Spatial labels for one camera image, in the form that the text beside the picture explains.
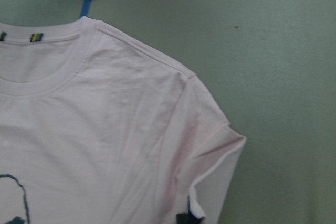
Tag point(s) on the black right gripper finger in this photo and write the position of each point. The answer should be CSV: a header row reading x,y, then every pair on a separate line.
x,y
190,212

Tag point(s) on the pink Snoopy t-shirt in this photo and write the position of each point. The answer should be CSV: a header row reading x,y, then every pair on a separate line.
x,y
97,127

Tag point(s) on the blue tape grid lines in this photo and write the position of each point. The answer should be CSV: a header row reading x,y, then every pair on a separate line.
x,y
85,9

